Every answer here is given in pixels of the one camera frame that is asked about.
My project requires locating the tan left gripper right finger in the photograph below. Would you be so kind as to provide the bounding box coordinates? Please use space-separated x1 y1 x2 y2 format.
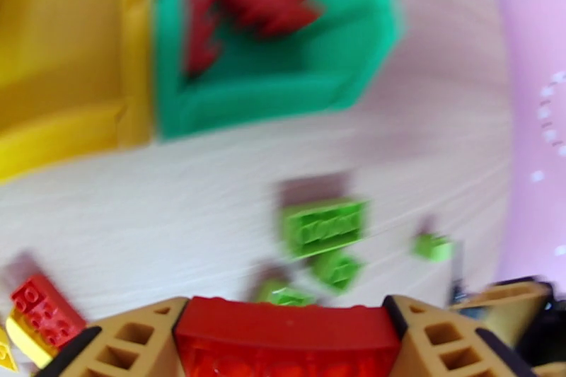
382 294 538 377

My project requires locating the green plastic bin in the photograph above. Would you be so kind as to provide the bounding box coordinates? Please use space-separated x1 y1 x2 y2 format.
150 0 405 140

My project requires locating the long red lego brick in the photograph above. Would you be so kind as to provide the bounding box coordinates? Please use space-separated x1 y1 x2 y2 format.
173 296 404 377

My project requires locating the yellow plastic bin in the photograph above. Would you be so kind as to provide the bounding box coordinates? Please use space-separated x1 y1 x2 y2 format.
0 0 156 185

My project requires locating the yellow lego brick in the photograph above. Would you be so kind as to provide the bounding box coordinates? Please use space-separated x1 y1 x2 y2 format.
0 327 18 373
4 307 61 369

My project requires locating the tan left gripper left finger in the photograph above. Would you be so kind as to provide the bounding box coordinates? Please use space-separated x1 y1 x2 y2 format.
35 296 191 377

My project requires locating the long green lego brick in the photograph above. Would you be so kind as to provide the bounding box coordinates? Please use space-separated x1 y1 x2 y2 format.
280 199 370 262

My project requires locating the small green lego brick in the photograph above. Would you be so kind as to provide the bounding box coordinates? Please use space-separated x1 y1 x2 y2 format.
413 231 456 264

